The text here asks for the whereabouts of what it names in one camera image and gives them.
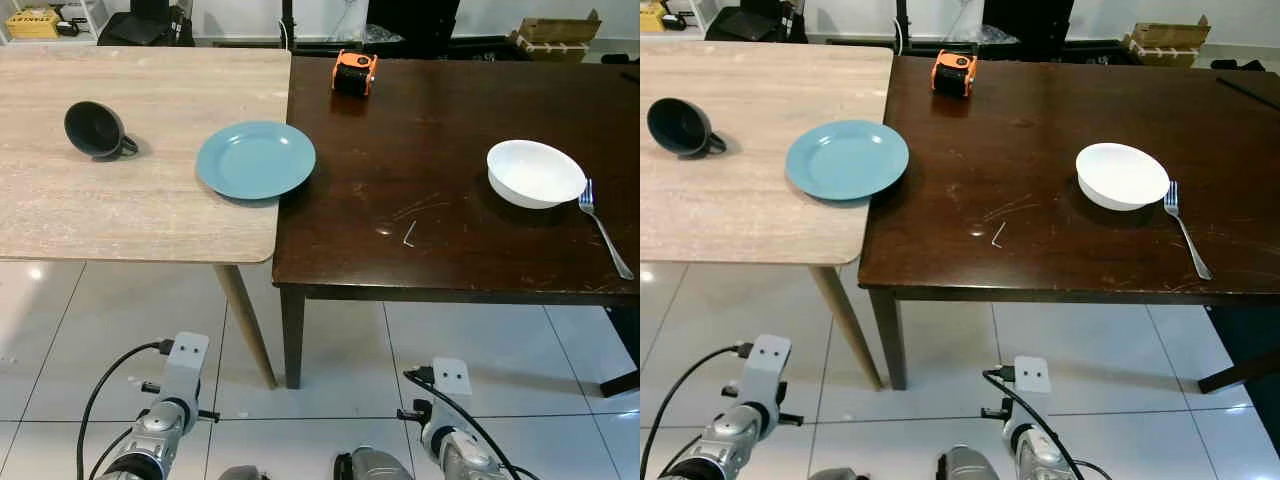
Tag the light wooden table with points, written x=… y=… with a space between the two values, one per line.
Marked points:
x=730 y=215
x=120 y=210

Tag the black bag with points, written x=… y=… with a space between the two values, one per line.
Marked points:
x=145 y=25
x=750 y=22

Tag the black office chair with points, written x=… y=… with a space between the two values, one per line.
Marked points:
x=412 y=25
x=1028 y=25

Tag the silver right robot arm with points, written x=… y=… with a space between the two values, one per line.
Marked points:
x=1035 y=455
x=460 y=455

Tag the silver fork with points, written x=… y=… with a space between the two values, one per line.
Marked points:
x=603 y=231
x=1186 y=233

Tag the black mug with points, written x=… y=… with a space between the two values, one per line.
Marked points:
x=676 y=127
x=90 y=130

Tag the small metal allen key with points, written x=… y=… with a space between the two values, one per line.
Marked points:
x=408 y=236
x=997 y=237

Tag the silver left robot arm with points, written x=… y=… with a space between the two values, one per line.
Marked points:
x=150 y=440
x=730 y=445

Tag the black upright pole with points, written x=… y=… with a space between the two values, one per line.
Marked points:
x=289 y=25
x=902 y=25

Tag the white shelf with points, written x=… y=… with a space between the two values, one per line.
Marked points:
x=700 y=12
x=85 y=15

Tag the dark brown wooden table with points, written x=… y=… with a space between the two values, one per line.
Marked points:
x=440 y=120
x=1040 y=120

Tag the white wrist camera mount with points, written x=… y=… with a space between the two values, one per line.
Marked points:
x=764 y=368
x=450 y=385
x=1032 y=385
x=184 y=365

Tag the open cardboard box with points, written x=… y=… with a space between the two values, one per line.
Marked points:
x=1165 y=40
x=555 y=35

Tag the silver robot leg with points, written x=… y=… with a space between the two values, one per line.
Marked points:
x=375 y=465
x=240 y=473
x=965 y=465
x=830 y=474

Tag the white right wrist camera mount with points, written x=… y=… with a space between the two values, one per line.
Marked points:
x=1032 y=385
x=450 y=385

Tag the yellow box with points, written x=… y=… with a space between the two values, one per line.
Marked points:
x=652 y=18
x=32 y=24

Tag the white bowl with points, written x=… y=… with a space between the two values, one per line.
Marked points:
x=1121 y=175
x=535 y=172

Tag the dark furniture piece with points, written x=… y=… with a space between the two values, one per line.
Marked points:
x=1250 y=330
x=625 y=340

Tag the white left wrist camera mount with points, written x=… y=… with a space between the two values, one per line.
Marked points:
x=764 y=368
x=184 y=365

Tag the orange and black device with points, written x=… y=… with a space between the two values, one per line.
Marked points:
x=354 y=74
x=953 y=75

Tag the blue plate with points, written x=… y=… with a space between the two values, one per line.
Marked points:
x=255 y=160
x=846 y=160

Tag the thin black rod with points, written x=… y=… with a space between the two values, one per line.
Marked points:
x=1248 y=93

